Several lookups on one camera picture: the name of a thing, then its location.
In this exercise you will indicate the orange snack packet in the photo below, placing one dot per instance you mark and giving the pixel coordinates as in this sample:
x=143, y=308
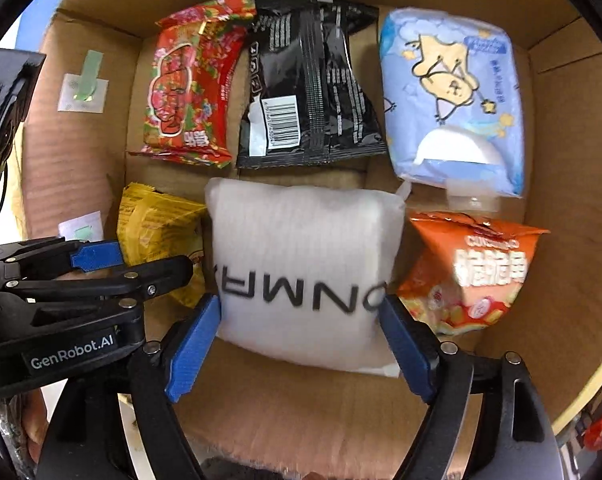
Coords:
x=471, y=280

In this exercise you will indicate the cardboard box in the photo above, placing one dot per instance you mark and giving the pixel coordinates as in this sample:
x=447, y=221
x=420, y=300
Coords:
x=281, y=410

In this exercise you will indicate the red floral snack packet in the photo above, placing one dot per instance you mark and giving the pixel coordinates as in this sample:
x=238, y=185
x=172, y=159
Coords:
x=186, y=85

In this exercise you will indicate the black snack packet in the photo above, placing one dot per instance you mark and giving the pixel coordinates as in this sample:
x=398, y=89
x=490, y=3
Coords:
x=311, y=85

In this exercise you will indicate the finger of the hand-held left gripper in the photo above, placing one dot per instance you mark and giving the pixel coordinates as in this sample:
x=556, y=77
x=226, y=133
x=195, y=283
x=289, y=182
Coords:
x=96, y=256
x=156, y=274

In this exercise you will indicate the blue cartoon tissue pack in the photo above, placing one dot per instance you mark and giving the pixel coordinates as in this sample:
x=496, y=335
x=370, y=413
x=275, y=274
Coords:
x=451, y=110

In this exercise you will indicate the white air pillow packet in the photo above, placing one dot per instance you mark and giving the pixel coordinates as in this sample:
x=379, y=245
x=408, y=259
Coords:
x=301, y=240

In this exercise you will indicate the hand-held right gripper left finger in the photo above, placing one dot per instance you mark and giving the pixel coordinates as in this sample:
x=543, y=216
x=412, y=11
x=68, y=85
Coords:
x=193, y=355

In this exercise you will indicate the yellow snack packet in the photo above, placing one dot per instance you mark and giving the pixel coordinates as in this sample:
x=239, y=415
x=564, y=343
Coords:
x=156, y=225

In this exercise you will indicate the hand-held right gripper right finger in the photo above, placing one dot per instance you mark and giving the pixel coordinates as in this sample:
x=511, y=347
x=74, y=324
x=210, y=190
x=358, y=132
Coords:
x=406, y=350

